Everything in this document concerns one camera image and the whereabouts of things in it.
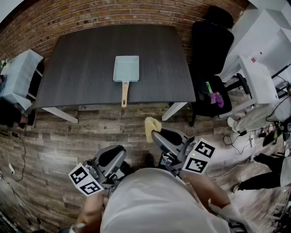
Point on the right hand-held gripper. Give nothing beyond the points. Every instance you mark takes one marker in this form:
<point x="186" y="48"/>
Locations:
<point x="197" y="163"/>

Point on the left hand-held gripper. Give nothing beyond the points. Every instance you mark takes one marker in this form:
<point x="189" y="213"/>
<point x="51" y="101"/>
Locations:
<point x="85" y="182"/>

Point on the yellow sponge cloth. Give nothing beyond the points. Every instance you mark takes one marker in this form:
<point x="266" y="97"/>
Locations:
<point x="150" y="129"/>

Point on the light blue rectangular pan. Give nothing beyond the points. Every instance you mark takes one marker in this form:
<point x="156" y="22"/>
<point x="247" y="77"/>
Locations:
<point x="126" y="68"/>

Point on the person's left forearm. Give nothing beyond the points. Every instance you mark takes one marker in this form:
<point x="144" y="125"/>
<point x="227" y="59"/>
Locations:
<point x="91" y="211"/>

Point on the person's right forearm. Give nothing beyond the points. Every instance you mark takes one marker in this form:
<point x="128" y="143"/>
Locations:
<point x="204" y="191"/>

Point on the person's left shoe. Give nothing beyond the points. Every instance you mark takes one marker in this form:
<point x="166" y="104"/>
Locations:
<point x="127" y="169"/>

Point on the person's shoe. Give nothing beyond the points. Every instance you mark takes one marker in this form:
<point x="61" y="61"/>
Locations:
<point x="127" y="169"/>
<point x="149" y="160"/>

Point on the person's right shoe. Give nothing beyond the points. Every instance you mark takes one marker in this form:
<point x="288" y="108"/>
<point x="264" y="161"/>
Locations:
<point x="149" y="160"/>

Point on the white table leg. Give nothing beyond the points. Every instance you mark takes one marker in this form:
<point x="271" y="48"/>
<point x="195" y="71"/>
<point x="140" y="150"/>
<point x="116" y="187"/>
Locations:
<point x="61" y="115"/>
<point x="174" y="110"/>

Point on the person's white shirt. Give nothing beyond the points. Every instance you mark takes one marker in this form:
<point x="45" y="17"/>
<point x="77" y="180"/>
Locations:
<point x="159" y="200"/>

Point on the purple cloth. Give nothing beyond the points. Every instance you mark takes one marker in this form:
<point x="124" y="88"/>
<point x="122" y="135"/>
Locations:
<point x="217" y="99"/>

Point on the green packet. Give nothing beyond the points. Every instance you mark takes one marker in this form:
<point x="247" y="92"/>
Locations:
<point x="209" y="87"/>

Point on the white power strip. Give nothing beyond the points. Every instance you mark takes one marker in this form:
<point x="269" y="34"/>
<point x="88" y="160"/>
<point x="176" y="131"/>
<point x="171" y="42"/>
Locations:
<point x="251" y="141"/>
<point x="11" y="168"/>

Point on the black office chair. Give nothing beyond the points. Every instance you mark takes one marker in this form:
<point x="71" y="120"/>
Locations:
<point x="211" y="45"/>

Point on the white desk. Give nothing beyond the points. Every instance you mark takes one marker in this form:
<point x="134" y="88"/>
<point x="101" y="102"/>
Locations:
<point x="259" y="79"/>

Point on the clear bottle red label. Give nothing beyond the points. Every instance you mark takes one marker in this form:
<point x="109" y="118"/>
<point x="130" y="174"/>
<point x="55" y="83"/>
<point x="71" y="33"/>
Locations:
<point x="253" y="59"/>

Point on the pale cloth covered table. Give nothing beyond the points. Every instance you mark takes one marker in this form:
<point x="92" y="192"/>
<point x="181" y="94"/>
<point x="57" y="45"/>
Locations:
<point x="20" y="75"/>

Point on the white flowers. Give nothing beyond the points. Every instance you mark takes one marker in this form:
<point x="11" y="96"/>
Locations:
<point x="5" y="63"/>

